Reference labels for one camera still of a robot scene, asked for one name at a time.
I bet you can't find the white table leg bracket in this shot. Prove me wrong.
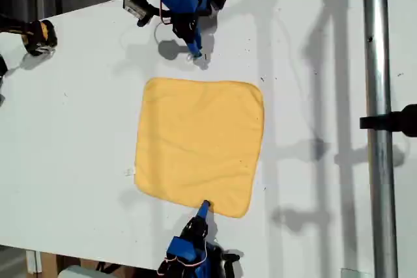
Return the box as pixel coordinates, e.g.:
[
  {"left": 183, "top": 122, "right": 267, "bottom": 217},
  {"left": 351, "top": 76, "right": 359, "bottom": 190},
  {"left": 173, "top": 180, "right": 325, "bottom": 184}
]
[{"left": 25, "top": 250, "right": 42, "bottom": 274}]

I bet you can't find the white box under table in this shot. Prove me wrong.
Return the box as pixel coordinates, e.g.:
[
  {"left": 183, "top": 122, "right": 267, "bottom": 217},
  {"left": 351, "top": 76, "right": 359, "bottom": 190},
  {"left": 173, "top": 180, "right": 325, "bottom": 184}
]
[{"left": 57, "top": 264, "right": 98, "bottom": 278}]

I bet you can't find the steel post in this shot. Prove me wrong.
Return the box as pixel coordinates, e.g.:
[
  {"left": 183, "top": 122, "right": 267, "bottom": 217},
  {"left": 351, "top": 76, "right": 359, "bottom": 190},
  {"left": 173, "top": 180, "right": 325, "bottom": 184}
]
[{"left": 361, "top": 0, "right": 400, "bottom": 278}]

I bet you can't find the camera black stalk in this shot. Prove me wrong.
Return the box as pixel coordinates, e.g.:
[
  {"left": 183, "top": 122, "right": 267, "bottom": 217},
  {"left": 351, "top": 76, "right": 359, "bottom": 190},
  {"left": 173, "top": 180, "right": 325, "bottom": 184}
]
[{"left": 136, "top": 4, "right": 173, "bottom": 28}]

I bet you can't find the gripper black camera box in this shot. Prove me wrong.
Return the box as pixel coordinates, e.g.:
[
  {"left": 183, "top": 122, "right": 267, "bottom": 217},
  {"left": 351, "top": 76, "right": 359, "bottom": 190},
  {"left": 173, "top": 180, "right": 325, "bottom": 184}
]
[
  {"left": 122, "top": 0, "right": 149, "bottom": 21},
  {"left": 221, "top": 251, "right": 244, "bottom": 278}
]

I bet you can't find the black clamp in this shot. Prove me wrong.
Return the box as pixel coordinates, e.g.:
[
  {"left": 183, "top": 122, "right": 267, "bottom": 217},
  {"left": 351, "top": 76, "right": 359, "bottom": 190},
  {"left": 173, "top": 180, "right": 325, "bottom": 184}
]
[{"left": 359, "top": 104, "right": 417, "bottom": 137}]

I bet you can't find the yellow microfibre towel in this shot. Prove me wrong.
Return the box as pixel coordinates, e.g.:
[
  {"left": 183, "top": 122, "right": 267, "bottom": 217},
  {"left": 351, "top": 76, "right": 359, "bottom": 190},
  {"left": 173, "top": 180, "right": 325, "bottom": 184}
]
[{"left": 134, "top": 77, "right": 265, "bottom": 219}]

